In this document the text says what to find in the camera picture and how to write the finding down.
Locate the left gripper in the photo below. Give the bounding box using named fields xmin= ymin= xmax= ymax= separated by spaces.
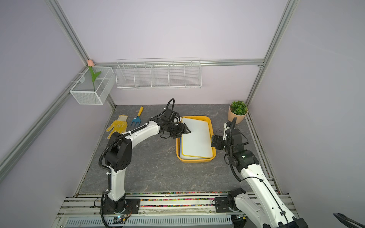
xmin=167 ymin=123 xmax=191 ymax=139

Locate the yellow-framed whiteboard back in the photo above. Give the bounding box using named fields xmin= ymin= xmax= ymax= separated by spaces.
xmin=180 ymin=117 xmax=213 ymax=160

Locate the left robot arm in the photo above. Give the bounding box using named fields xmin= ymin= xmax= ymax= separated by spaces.
xmin=98 ymin=107 xmax=191 ymax=214

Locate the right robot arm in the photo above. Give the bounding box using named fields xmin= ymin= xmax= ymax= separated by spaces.
xmin=211 ymin=127 xmax=308 ymax=228

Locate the yellow plastic storage box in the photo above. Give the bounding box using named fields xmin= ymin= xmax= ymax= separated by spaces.
xmin=176 ymin=116 xmax=216 ymax=163

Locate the potted green plant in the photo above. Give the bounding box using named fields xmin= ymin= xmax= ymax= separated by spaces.
xmin=228 ymin=100 xmax=248 ymax=124

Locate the yellow work glove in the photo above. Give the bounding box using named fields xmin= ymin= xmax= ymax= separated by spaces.
xmin=106 ymin=115 xmax=128 ymax=139

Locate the white mesh corner basket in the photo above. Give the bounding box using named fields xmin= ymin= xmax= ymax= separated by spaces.
xmin=70 ymin=66 xmax=116 ymax=105

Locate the artificial pink tulip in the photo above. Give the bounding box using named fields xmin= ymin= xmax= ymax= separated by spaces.
xmin=87 ymin=59 xmax=101 ymax=92

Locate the black corrugated cable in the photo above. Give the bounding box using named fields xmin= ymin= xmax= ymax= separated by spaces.
xmin=149 ymin=98 xmax=176 ymax=122

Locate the blue garden fork yellow handle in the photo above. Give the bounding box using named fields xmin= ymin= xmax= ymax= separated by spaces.
xmin=130 ymin=106 xmax=144 ymax=126

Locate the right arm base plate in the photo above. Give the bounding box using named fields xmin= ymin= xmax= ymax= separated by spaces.
xmin=214 ymin=196 xmax=239 ymax=213

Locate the white wire wall shelf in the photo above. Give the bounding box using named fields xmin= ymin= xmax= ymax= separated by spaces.
xmin=116 ymin=58 xmax=202 ymax=89

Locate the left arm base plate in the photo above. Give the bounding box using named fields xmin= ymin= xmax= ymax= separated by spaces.
xmin=101 ymin=198 xmax=141 ymax=215

